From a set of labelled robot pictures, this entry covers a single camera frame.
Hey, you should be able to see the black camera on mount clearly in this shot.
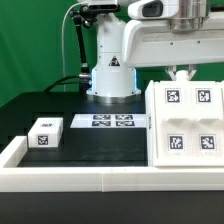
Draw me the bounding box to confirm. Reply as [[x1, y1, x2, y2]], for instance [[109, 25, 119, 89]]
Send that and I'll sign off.
[[88, 0, 120, 13]]

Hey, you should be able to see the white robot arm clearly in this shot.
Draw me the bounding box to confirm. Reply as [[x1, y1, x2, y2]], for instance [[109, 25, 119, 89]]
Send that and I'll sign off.
[[87, 0, 224, 103]]

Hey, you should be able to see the small white tagged block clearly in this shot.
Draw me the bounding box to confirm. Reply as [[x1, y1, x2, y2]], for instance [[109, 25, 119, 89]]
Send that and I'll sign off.
[[28, 117, 63, 148]]

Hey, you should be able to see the black cable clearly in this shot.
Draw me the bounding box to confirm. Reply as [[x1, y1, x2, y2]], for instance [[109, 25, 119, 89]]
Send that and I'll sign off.
[[43, 74, 92, 94]]

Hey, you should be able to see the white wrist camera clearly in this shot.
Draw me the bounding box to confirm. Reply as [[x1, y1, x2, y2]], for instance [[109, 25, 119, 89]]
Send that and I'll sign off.
[[128, 0, 179, 20]]

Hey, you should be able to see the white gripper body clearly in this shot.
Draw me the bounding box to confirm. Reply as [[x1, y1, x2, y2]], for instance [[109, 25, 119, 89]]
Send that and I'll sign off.
[[122, 14, 224, 68]]

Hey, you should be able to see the white U-shaped fence frame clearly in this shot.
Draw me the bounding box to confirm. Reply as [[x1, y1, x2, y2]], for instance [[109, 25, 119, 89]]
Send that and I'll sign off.
[[0, 136, 224, 192]]

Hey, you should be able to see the flat white tagged panel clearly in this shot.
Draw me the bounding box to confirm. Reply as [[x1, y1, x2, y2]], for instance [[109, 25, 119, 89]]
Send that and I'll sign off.
[[71, 114, 146, 128]]

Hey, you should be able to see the white door panel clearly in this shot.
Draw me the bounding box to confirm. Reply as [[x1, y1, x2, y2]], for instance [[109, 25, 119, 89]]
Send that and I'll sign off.
[[156, 81, 198, 161], [194, 83, 224, 160]]

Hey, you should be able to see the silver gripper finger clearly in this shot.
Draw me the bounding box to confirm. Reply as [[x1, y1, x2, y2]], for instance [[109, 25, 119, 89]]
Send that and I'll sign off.
[[166, 66, 176, 80], [188, 64, 197, 80]]

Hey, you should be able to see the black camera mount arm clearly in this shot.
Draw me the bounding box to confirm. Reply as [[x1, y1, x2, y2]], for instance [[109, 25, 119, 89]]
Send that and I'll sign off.
[[69, 8, 90, 95]]

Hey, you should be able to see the white cable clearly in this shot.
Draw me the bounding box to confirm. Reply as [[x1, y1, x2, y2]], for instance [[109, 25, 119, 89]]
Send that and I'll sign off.
[[61, 2, 84, 93]]

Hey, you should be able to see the white cabinet box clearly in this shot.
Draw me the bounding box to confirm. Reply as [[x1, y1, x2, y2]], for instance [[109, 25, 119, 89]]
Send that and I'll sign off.
[[145, 70, 224, 167]]

